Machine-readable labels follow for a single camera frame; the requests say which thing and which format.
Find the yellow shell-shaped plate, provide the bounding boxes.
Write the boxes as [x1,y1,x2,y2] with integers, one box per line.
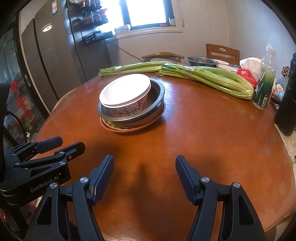
[102,119,126,130]

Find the large red paper bowl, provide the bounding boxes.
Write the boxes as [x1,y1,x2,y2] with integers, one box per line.
[101,95,148,118]

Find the small red paper bowl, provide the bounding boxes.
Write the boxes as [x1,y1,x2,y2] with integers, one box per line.
[99,74,151,107]

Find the pink plastic plate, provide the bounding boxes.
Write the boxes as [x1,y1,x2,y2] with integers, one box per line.
[100,102,166,133]

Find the large steel bowl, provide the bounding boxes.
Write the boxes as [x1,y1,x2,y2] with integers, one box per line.
[97,78,165,128]

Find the printed paper sheet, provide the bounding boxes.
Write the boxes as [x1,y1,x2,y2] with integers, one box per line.
[275,125,296,168]

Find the grey refrigerator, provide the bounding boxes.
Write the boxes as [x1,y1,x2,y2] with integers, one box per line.
[20,1,111,113]

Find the black thermos flask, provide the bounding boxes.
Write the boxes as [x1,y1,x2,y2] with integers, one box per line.
[274,53,296,137]

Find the long celery bunch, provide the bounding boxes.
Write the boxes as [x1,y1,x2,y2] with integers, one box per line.
[98,61,170,77]

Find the green label plastic bottle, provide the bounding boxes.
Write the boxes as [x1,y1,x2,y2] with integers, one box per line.
[251,43,276,110]

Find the curved wooden armchair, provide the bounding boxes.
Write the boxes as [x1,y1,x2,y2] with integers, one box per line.
[142,52,185,63]

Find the small white bottle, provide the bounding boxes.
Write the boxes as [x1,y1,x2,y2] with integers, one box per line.
[271,83,285,102]

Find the thick celery bunch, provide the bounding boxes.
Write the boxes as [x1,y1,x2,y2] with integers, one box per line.
[157,63,253,100]

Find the magnetic spice rack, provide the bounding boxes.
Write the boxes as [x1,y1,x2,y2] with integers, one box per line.
[67,1,113,45]

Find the window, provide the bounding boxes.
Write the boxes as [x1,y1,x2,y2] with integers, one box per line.
[97,1,183,39]

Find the red tissue pack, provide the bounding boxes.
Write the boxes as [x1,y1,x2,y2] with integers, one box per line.
[236,57,261,89]

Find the white ceramic food bowl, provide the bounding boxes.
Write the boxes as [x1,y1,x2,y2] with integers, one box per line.
[215,59,237,73]

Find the small steel bowl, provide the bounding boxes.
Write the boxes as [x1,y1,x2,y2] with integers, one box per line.
[186,56,218,68]

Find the wooden chair with slats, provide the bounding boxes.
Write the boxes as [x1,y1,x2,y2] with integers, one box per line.
[206,43,240,65]

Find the black cable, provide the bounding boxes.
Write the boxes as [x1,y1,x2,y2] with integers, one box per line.
[4,109,28,144]

